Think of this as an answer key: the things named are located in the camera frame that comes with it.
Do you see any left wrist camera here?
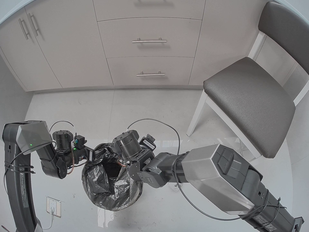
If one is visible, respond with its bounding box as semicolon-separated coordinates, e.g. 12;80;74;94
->
72;134;88;151

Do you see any beige cabinet with drawers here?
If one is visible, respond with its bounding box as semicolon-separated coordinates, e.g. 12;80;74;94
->
0;0;309;94

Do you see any white power cable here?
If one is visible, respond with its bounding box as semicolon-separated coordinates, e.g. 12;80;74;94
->
42;208;55;229

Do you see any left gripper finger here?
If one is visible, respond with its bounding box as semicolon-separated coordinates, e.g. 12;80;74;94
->
94;148;108;159

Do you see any black plastic bag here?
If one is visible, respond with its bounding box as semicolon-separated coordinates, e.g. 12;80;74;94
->
81;143;143;212

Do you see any grey padded white chair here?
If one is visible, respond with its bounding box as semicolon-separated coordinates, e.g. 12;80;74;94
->
186;1;309;159

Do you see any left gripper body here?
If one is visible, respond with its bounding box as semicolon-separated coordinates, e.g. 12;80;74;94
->
72;146;96;165

